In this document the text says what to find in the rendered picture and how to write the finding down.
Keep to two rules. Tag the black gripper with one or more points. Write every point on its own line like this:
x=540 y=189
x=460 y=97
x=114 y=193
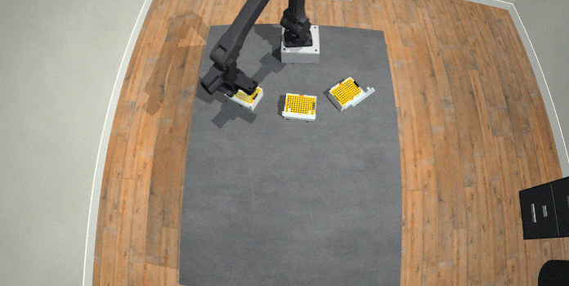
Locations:
x=227 y=91

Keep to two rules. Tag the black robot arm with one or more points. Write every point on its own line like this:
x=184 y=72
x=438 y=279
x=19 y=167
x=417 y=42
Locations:
x=226 y=51

